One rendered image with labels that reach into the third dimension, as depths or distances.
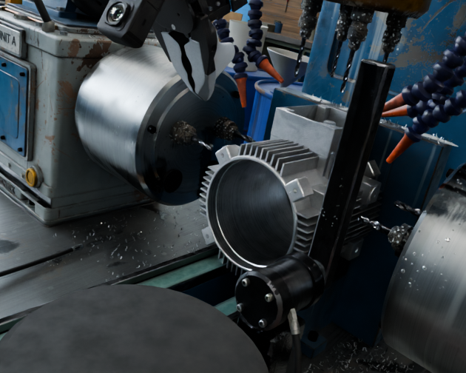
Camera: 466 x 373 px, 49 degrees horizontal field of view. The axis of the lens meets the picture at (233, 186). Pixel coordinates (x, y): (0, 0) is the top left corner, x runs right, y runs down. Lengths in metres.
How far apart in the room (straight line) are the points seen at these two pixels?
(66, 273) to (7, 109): 0.36
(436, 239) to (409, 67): 0.42
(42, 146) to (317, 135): 0.54
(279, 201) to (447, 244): 0.38
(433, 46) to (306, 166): 0.32
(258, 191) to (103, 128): 0.27
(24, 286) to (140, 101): 0.34
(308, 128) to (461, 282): 0.29
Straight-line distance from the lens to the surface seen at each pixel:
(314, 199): 0.65
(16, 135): 1.07
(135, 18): 0.50
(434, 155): 0.75
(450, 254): 0.54
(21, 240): 1.00
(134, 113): 0.80
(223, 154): 0.70
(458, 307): 0.54
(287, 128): 0.72
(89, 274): 0.91
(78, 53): 0.95
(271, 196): 0.83
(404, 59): 0.90
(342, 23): 0.79
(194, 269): 0.73
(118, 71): 0.87
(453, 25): 0.88
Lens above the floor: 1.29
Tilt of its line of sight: 21 degrees down
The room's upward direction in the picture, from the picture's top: 11 degrees clockwise
